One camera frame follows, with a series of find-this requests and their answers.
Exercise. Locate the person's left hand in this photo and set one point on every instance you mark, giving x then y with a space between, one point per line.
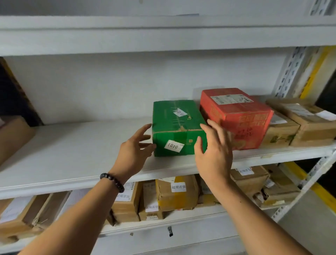
131 157

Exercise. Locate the person's right hand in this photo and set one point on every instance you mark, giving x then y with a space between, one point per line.
216 163

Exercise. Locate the row of parcels shelf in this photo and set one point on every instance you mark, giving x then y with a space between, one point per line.
176 194

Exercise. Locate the white metal shelf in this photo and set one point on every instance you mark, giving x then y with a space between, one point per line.
78 147

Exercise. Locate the plain green cardboard box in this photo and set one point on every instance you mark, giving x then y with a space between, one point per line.
173 120

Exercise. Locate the red printed cardboard box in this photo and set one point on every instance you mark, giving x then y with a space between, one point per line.
236 110

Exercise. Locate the taped brown parcel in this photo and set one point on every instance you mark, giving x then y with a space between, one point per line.
309 128

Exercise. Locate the person's left forearm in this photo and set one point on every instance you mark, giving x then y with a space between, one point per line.
76 223

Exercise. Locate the person's right forearm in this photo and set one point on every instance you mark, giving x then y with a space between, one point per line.
257 226

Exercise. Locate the small black clip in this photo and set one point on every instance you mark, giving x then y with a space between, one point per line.
170 231

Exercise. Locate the plain yellow tape line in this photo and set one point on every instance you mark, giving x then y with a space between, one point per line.
320 191

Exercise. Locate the dark glass door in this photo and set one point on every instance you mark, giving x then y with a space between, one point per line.
328 94

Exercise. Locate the yellow printed tape strip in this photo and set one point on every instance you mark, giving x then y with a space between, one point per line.
315 71

